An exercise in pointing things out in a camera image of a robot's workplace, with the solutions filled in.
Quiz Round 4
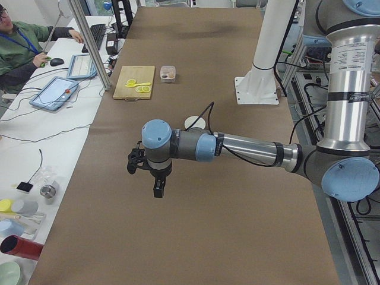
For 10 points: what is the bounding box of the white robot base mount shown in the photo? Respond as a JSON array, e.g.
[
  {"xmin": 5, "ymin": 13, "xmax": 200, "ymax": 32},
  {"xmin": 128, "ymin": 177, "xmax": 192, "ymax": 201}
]
[{"xmin": 235, "ymin": 0, "xmax": 296, "ymax": 105}]

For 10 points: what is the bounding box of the aluminium frame post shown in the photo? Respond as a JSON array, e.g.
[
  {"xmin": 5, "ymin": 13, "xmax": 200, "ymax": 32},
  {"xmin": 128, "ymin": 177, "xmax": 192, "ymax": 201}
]
[{"xmin": 68, "ymin": 0, "xmax": 111, "ymax": 91}]

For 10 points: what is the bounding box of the yellow plastic knife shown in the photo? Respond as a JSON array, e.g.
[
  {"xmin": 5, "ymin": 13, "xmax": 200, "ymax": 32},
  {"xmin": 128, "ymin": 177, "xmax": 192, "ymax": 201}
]
[{"xmin": 125, "ymin": 82, "xmax": 151, "ymax": 87}]

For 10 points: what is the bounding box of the black computer keyboard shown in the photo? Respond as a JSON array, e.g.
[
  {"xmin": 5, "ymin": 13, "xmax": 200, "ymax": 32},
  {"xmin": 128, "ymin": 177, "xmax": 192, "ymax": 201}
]
[{"xmin": 90, "ymin": 24, "xmax": 106, "ymax": 50}]

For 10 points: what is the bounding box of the clear plastic egg box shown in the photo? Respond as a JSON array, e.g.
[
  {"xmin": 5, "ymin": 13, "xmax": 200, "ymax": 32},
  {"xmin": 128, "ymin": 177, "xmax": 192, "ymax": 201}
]
[{"xmin": 160, "ymin": 65, "xmax": 176, "ymax": 83}]

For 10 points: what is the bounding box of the grey cup lying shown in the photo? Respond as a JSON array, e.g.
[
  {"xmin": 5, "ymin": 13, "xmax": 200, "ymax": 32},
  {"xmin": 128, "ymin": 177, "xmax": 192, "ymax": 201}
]
[{"xmin": 11, "ymin": 199, "xmax": 39, "ymax": 217}]

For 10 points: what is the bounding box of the blue teach pendant far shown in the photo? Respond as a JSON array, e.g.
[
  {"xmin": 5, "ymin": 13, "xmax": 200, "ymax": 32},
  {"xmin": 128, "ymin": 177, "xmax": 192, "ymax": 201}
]
[{"xmin": 66, "ymin": 53, "xmax": 97, "ymax": 80}]

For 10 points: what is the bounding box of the person's hand at keyboard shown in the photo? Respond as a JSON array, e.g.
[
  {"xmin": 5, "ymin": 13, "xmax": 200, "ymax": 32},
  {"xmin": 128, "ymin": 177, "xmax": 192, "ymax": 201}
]
[{"xmin": 69, "ymin": 29, "xmax": 84, "ymax": 44}]

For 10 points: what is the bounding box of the blue teach pendant near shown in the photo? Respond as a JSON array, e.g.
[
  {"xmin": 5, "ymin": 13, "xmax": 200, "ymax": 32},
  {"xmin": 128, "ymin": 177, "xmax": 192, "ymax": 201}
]
[{"xmin": 29, "ymin": 77, "xmax": 79, "ymax": 112}]

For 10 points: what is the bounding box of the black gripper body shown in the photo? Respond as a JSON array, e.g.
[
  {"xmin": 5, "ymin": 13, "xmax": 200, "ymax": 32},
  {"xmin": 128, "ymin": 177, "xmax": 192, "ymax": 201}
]
[{"xmin": 150, "ymin": 165, "xmax": 172, "ymax": 181}]

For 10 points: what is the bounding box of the yellow cup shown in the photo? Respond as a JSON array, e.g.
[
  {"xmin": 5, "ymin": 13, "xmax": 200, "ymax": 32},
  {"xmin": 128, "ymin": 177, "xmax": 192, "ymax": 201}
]
[{"xmin": 0, "ymin": 199, "xmax": 14, "ymax": 213}]

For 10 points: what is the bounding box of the bamboo cutting board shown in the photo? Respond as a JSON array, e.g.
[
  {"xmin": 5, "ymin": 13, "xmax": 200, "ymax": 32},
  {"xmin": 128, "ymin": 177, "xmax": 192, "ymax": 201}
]
[{"xmin": 113, "ymin": 65, "xmax": 156, "ymax": 101}]

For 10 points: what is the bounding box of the lemon slice single front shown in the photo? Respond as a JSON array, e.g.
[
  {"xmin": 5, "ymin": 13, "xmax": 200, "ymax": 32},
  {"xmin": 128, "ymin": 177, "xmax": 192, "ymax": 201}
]
[{"xmin": 141, "ymin": 85, "xmax": 151, "ymax": 93}]

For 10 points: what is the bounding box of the small black box device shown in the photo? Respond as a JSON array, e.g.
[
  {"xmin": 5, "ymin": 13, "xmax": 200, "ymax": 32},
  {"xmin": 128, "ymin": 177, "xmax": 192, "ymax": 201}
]
[{"xmin": 106, "ymin": 33, "xmax": 118, "ymax": 55}]

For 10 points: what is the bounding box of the white ceramic bowl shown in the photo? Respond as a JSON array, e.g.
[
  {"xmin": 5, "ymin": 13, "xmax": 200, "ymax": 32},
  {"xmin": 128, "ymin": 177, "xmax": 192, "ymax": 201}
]
[{"xmin": 184, "ymin": 116, "xmax": 206, "ymax": 130}]

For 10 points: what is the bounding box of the seated person green jacket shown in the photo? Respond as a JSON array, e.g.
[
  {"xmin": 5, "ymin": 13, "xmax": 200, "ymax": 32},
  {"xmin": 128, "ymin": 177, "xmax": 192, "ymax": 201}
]
[{"xmin": 1, "ymin": 7, "xmax": 73, "ymax": 94}]

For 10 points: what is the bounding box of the red fire extinguisher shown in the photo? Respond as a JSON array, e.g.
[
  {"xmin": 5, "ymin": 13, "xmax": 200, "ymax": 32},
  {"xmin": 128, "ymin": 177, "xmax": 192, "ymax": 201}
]
[{"xmin": 1, "ymin": 235, "xmax": 44, "ymax": 261}]

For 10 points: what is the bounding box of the blue teach pendant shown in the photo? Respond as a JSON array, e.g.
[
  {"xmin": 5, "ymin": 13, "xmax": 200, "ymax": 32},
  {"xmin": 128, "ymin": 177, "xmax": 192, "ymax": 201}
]
[
  {"xmin": 29, "ymin": 77, "xmax": 79, "ymax": 112},
  {"xmin": 66, "ymin": 53, "xmax": 97, "ymax": 80}
]

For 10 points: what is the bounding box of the black computer mouse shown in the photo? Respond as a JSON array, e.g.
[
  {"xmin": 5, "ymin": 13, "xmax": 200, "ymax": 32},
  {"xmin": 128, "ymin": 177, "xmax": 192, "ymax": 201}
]
[{"xmin": 49, "ymin": 58, "xmax": 65, "ymax": 67}]

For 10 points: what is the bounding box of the black monitor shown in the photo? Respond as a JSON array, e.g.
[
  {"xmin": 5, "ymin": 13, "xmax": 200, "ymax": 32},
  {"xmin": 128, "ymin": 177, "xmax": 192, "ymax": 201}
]
[{"xmin": 111, "ymin": 0, "xmax": 134, "ymax": 39}]

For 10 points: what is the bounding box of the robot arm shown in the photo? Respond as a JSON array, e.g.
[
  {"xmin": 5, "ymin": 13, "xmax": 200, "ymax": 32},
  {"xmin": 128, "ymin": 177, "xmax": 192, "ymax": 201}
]
[{"xmin": 135, "ymin": 6, "xmax": 293, "ymax": 143}]

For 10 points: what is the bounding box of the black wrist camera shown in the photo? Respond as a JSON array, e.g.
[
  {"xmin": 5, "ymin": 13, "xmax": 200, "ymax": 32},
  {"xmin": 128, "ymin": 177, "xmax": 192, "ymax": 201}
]
[{"xmin": 126, "ymin": 141, "xmax": 149, "ymax": 175}]

